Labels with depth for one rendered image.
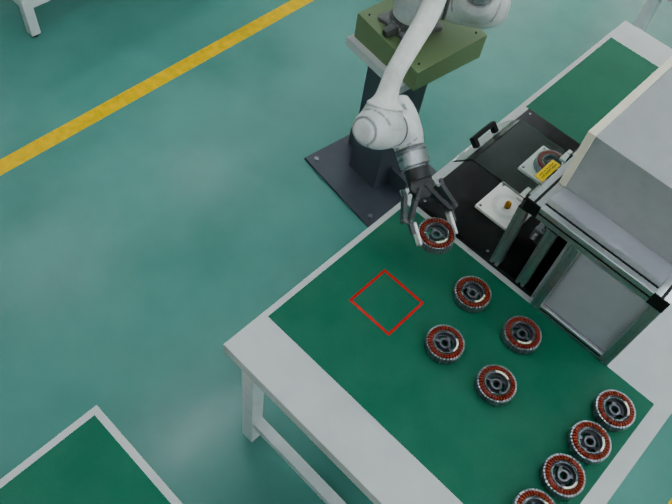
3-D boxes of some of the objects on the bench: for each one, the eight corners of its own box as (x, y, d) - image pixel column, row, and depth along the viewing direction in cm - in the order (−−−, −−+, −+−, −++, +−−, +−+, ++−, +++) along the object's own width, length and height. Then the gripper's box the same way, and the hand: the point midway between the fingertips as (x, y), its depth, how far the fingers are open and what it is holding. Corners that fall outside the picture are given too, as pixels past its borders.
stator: (419, 357, 199) (422, 351, 196) (428, 324, 205) (431, 318, 202) (457, 370, 198) (460, 364, 195) (465, 336, 204) (469, 331, 201)
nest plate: (474, 207, 229) (475, 204, 228) (501, 183, 236) (502, 181, 235) (510, 235, 224) (512, 233, 223) (537, 210, 231) (538, 208, 230)
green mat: (268, 316, 202) (268, 316, 201) (406, 203, 229) (406, 203, 229) (531, 569, 171) (531, 568, 171) (653, 404, 199) (654, 404, 199)
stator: (498, 319, 209) (502, 313, 206) (535, 322, 210) (539, 316, 207) (502, 353, 203) (506, 348, 200) (540, 356, 203) (544, 351, 200)
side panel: (529, 303, 213) (570, 244, 187) (535, 297, 215) (576, 238, 188) (606, 366, 204) (660, 313, 178) (611, 359, 206) (666, 306, 179)
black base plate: (414, 204, 230) (416, 200, 228) (526, 112, 259) (529, 108, 257) (530, 297, 215) (532, 293, 213) (635, 188, 244) (638, 184, 242)
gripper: (444, 159, 213) (466, 230, 213) (375, 179, 206) (397, 252, 206) (455, 154, 206) (477, 227, 206) (384, 174, 199) (407, 250, 199)
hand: (435, 233), depth 206 cm, fingers closed on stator, 11 cm apart
